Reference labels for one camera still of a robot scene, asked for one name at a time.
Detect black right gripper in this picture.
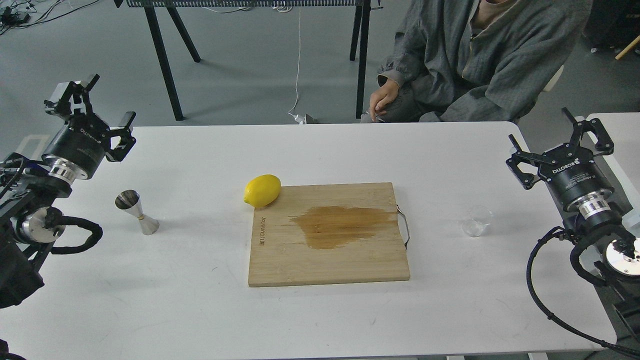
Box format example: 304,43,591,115
505,107,615,213

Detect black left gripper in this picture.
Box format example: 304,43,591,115
41,74,137,180

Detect steel double jigger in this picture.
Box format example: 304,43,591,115
114,189,160,236

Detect clear glass measuring cup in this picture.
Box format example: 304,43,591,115
459,205,494,238

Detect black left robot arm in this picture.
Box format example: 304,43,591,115
0,74,137,308

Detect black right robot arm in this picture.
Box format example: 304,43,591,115
505,108,639,360

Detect person's right hand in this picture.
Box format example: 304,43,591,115
368,79,400,123

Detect white side table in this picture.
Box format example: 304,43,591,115
576,112,640,208

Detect person in grey jacket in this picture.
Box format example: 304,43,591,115
375,0,593,123

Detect yellow lemon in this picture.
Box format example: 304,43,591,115
243,174,282,208

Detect bamboo cutting board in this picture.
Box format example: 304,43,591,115
247,182,410,288

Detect black metal frame table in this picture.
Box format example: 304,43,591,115
113,0,384,122

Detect black floor cables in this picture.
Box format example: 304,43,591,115
0,0,101,36

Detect white hanging cable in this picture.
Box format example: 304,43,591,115
287,7,318,125

